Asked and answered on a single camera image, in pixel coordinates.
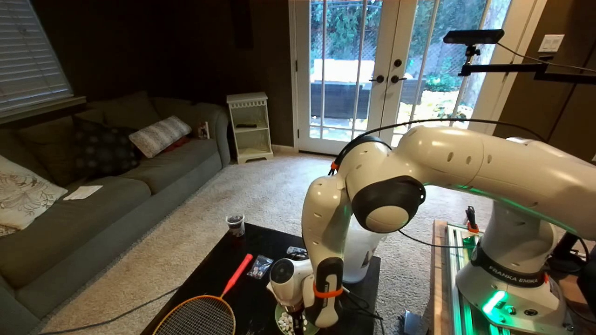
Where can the black stereo camera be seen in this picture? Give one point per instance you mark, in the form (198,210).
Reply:
(474,35)

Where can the small red black clamp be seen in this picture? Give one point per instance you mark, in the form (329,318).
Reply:
(472,216)

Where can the small grey blue object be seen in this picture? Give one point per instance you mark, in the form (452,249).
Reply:
(411,322)

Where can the white striped pillow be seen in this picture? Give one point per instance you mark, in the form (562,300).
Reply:
(161,134)

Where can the white light switch plate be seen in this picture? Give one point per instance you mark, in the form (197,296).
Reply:
(552,43)

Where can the dark patterned pillow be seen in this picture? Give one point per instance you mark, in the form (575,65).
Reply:
(103,149)

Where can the small white shelf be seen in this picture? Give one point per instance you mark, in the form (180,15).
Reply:
(251,123)

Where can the white french door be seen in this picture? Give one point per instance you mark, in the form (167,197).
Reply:
(338,67)
(429,61)

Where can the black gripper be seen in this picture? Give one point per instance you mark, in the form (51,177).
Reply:
(299,316)

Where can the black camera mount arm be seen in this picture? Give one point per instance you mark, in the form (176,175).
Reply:
(496,67)

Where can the white window blinds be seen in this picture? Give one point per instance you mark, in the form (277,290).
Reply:
(25,56)

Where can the black coffee table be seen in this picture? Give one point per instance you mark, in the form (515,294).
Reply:
(206,279)

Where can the small white sofa item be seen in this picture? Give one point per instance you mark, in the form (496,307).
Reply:
(204,130)

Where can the green plastic bowl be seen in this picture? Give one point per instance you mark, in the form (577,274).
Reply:
(314,324)

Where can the pile of white seeds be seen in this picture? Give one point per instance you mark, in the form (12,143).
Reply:
(284,322)

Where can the small metal can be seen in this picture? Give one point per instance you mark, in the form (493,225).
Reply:
(236,225)

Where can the white paper sheet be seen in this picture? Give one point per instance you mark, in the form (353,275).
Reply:
(83,192)

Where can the clear plastic packet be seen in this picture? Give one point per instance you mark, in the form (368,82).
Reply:
(260,266)

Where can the aluminium rail frame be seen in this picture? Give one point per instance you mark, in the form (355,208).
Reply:
(457,266)

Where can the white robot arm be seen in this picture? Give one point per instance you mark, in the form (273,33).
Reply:
(496,167)

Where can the grey fabric sofa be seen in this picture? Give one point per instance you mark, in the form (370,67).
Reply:
(94,223)

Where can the wooden robot platform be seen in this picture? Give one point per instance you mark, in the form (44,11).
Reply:
(439,279)

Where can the cream floral pillow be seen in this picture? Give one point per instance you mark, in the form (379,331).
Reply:
(25,192)

